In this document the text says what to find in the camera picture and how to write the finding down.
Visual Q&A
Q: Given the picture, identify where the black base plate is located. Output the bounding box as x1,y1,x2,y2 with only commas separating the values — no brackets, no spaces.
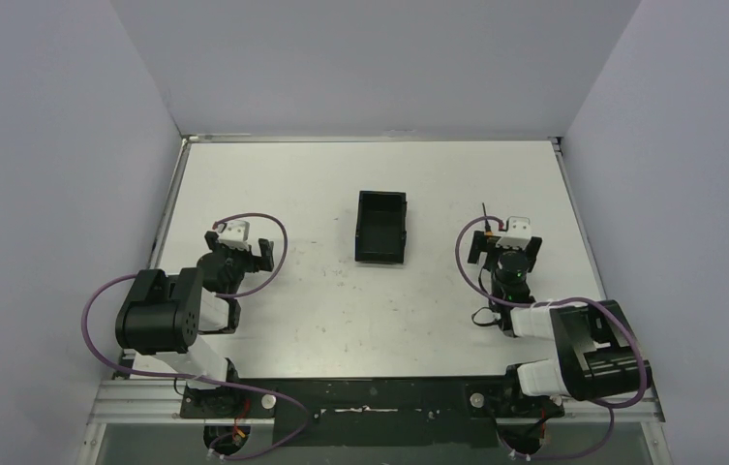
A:
179,375,564,448

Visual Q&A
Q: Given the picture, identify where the aluminium front rail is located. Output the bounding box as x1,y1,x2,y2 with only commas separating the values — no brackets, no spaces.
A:
87,379,666,425

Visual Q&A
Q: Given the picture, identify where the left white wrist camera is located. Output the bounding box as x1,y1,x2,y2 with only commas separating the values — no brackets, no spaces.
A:
216,220,251,251

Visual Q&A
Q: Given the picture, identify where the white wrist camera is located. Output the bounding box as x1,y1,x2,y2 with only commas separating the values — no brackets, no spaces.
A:
216,220,251,251
496,216,532,250

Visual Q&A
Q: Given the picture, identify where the orange black screwdriver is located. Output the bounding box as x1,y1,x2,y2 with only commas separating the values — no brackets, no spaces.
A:
481,202,493,236

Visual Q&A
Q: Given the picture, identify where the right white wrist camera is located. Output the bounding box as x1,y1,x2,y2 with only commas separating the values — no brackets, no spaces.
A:
496,216,532,250

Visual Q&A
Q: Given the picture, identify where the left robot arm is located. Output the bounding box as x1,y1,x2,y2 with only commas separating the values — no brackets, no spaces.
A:
115,221,275,418

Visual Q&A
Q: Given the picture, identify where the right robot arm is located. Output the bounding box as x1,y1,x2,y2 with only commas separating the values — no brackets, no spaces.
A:
467,231,653,416

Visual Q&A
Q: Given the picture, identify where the black plastic bin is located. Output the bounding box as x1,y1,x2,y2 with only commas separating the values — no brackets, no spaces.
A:
354,191,408,264

